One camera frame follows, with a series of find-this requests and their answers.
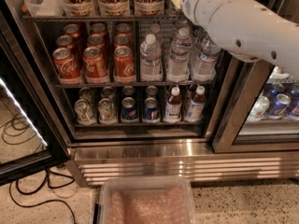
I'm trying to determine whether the front right pepsi can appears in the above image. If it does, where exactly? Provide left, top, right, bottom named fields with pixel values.
left=143, top=97, right=160, bottom=122

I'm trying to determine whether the tea bottle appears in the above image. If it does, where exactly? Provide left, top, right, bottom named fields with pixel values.
left=164, top=86, right=182, bottom=123
left=184, top=86, right=206, bottom=122

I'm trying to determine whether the back left coca-cola can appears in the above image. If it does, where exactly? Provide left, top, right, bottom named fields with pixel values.
left=64, top=23, right=81, bottom=39

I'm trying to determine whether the stainless steel fridge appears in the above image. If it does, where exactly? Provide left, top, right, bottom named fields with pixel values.
left=0, top=0, right=299, bottom=189

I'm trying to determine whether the pepsi can behind door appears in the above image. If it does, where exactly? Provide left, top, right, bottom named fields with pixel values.
left=267, top=93, right=291, bottom=119
left=287, top=83, right=299, bottom=120

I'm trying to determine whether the water bottle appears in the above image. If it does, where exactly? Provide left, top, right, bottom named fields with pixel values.
left=192, top=35, right=221, bottom=82
left=166, top=27, right=192, bottom=82
left=140, top=34, right=162, bottom=81

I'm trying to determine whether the middle water bottle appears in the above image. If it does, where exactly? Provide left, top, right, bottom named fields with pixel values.
left=166, top=27, right=192, bottom=82

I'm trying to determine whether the green-white can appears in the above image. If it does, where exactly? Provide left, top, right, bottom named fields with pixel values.
left=101, top=87, right=116, bottom=102
left=74, top=99, right=96, bottom=125
left=98, top=98, right=117, bottom=124
left=78, top=88, right=95, bottom=105

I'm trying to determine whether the back right coca-cola can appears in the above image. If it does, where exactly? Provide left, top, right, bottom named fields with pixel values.
left=116, top=23, right=134, bottom=36

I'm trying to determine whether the front left green-white can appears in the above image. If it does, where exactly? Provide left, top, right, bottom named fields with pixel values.
left=74, top=99, right=96, bottom=125

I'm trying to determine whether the middle left coca-cola can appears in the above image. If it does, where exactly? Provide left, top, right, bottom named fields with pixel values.
left=56, top=35, right=80, bottom=52

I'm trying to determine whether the middle right coca-cola can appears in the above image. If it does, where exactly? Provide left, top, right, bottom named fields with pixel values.
left=113, top=34, right=132, bottom=48

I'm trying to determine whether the black floor cable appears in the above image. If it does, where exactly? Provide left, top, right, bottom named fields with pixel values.
left=0, top=112, right=78, bottom=224

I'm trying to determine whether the white can behind door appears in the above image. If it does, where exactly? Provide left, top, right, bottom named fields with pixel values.
left=247, top=96, right=269, bottom=122

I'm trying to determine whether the coca-cola can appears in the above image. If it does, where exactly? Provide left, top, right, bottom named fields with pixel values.
left=83, top=47, right=107, bottom=78
left=113, top=46, right=135, bottom=77
left=90, top=23, right=108, bottom=36
left=53, top=48, right=81, bottom=79
left=87, top=34, right=107, bottom=49
left=64, top=23, right=81, bottom=39
left=56, top=35, right=80, bottom=52
left=113, top=34, right=132, bottom=48
left=116, top=23, right=134, bottom=36

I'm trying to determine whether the back left green-white can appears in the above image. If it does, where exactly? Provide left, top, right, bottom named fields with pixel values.
left=78, top=88, right=95, bottom=105

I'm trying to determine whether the front right coca-cola can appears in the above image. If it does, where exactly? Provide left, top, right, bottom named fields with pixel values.
left=113, top=46, right=135, bottom=77

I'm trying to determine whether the front left coca-cola can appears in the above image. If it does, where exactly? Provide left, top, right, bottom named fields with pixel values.
left=53, top=48, right=81, bottom=79

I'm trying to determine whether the middle centre coca-cola can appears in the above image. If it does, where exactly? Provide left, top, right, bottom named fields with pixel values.
left=87, top=34, right=107, bottom=49

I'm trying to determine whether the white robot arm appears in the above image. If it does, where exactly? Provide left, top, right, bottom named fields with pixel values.
left=170, top=0, right=299, bottom=78

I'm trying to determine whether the right water bottle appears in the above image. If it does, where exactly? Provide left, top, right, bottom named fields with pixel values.
left=192, top=35, right=221, bottom=82

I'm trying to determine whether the back left pepsi can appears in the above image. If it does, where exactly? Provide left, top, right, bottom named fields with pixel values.
left=122, top=86, right=136, bottom=98

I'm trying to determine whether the closed glass fridge door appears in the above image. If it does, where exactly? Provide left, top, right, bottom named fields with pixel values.
left=212, top=0, right=299, bottom=154

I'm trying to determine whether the front left pepsi can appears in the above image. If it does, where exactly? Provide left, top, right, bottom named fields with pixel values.
left=121, top=97, right=138, bottom=123

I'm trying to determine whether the clear plastic bin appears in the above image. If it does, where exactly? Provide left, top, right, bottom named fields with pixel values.
left=96, top=176, right=197, bottom=224

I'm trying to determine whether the front middle coca-cola can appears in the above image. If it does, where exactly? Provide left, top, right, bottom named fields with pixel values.
left=83, top=47, right=107, bottom=78

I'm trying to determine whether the left water bottle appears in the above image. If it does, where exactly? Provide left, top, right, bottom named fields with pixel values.
left=140, top=34, right=162, bottom=81

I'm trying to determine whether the left tea bottle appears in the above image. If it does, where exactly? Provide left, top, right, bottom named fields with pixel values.
left=164, top=86, right=182, bottom=123

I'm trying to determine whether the empty clear shelf tray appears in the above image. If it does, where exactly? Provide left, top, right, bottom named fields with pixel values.
left=25, top=0, right=64, bottom=17

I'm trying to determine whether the back right pepsi can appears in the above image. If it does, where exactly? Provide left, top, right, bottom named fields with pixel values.
left=146, top=86, right=158, bottom=98

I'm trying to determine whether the open glass fridge door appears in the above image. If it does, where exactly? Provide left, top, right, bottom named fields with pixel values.
left=0, top=0, right=68, bottom=185

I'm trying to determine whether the back centre coca-cola can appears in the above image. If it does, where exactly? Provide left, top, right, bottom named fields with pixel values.
left=90, top=23, right=108, bottom=36

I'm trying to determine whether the right pepsi can behind door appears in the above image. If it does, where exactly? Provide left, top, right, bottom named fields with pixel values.
left=287, top=83, right=299, bottom=120

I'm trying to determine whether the right tea bottle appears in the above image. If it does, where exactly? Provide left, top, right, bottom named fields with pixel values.
left=184, top=86, right=206, bottom=122

